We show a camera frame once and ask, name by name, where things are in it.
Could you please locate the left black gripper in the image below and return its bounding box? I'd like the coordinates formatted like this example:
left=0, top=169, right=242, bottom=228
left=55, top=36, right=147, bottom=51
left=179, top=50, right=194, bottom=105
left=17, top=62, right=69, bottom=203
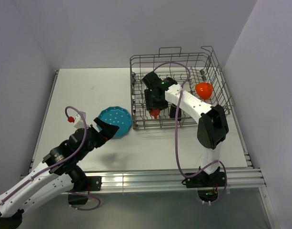
left=77, top=117, right=119, bottom=160

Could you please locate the orange ceramic cup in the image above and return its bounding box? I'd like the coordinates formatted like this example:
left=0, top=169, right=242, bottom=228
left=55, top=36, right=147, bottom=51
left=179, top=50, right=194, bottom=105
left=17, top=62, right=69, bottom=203
left=149, top=109, right=161, bottom=119

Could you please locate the blue polka dot plate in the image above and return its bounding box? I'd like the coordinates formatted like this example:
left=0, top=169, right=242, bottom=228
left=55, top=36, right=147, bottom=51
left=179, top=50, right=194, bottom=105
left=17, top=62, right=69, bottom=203
left=98, top=106, right=132, bottom=139

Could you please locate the orange bowl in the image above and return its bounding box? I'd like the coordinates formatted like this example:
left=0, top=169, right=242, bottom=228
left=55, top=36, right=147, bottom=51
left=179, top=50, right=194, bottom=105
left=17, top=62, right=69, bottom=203
left=195, top=82, right=213, bottom=100

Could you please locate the dark brown mug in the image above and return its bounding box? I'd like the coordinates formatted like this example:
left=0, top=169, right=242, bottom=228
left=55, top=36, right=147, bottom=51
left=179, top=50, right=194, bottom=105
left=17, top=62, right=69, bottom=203
left=169, top=104, right=181, bottom=121

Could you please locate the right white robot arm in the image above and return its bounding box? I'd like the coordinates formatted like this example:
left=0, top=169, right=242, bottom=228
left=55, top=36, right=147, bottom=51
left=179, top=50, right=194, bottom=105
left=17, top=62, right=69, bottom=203
left=142, top=72, right=229, bottom=186

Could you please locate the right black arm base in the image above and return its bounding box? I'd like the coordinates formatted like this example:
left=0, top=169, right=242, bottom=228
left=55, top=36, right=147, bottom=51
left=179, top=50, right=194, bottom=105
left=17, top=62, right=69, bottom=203
left=181, top=171, right=226, bottom=188

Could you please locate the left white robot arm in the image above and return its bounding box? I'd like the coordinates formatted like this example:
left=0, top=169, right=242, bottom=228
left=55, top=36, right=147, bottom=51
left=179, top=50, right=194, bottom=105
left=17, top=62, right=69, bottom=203
left=0, top=118, right=119, bottom=219

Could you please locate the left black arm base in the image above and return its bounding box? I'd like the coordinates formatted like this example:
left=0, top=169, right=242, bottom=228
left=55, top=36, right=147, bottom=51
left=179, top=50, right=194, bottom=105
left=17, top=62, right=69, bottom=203
left=72, top=176, right=101, bottom=192

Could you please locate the grey wire dish rack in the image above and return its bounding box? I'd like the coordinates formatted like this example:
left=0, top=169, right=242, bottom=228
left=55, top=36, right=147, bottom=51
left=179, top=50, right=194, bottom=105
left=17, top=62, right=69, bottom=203
left=130, top=46, right=235, bottom=130

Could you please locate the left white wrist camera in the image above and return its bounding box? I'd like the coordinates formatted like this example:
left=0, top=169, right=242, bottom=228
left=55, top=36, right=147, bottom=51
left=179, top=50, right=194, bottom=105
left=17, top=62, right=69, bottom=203
left=68, top=112, right=86, bottom=129

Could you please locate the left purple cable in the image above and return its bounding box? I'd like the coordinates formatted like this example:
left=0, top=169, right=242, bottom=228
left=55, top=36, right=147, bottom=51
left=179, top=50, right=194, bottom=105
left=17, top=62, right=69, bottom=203
left=0, top=106, right=101, bottom=212

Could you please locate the purple cable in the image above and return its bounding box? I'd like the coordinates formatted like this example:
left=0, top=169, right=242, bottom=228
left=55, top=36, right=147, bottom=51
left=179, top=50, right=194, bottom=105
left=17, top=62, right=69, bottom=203
left=0, top=106, right=101, bottom=212
left=152, top=62, right=229, bottom=203

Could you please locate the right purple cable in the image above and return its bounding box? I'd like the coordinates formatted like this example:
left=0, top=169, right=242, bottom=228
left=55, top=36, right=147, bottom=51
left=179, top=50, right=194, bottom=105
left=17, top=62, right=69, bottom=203
left=152, top=62, right=229, bottom=203

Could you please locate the aluminium mounting rail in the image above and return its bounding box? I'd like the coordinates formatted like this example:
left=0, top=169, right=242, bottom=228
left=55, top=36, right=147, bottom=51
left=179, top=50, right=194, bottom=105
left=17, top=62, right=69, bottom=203
left=16, top=168, right=267, bottom=195

